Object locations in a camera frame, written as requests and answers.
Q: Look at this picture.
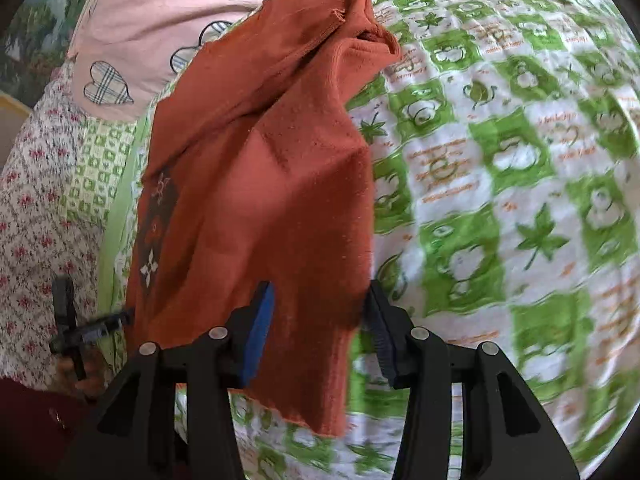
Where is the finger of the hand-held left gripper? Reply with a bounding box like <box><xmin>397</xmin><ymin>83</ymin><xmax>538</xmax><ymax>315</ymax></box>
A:
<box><xmin>51</xmin><ymin>276</ymin><xmax>90</xmax><ymax>382</ymax></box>
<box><xmin>49</xmin><ymin>309</ymin><xmax>135</xmax><ymax>355</ymax></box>

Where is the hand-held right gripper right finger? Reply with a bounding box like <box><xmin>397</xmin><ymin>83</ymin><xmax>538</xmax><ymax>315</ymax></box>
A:
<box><xmin>362</xmin><ymin>280</ymin><xmax>582</xmax><ymax>480</ymax></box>

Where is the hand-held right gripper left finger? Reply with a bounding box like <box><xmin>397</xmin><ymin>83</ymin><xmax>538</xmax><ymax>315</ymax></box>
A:
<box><xmin>55</xmin><ymin>280</ymin><xmax>278</xmax><ymax>480</ymax></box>

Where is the rust orange sweater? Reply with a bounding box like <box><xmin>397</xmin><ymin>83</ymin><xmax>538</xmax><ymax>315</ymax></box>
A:
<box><xmin>125</xmin><ymin>0</ymin><xmax>401</xmax><ymax>436</ymax></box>

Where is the person's left hand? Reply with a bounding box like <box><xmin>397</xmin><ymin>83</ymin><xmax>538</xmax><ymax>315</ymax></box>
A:
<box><xmin>55</xmin><ymin>344</ymin><xmax>110</xmax><ymax>403</ymax></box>

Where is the floral bed sheet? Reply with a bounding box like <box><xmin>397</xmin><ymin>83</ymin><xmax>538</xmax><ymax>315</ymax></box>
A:
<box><xmin>0</xmin><ymin>62</ymin><xmax>131</xmax><ymax>396</ymax></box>

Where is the dark red clothing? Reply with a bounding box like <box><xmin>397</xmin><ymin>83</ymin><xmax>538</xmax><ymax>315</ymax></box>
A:
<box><xmin>0</xmin><ymin>377</ymin><xmax>98</xmax><ymax>480</ymax></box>

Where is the green checked pillow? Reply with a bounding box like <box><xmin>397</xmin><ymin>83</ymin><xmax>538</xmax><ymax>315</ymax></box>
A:
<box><xmin>59</xmin><ymin>110</ymin><xmax>147</xmax><ymax>223</ymax></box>

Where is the green checked printed blanket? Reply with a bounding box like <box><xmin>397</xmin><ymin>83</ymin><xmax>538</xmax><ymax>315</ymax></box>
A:
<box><xmin>97</xmin><ymin>0</ymin><xmax>640</xmax><ymax>480</ymax></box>

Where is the pink heart-pattern pillow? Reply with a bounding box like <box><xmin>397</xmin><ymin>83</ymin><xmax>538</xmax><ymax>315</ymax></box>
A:
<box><xmin>67</xmin><ymin>0</ymin><xmax>326</xmax><ymax>123</ymax></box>

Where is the framed landscape wall picture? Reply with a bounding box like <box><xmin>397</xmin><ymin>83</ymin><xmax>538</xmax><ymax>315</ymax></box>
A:
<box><xmin>4</xmin><ymin>0</ymin><xmax>103</xmax><ymax>111</ymax></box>

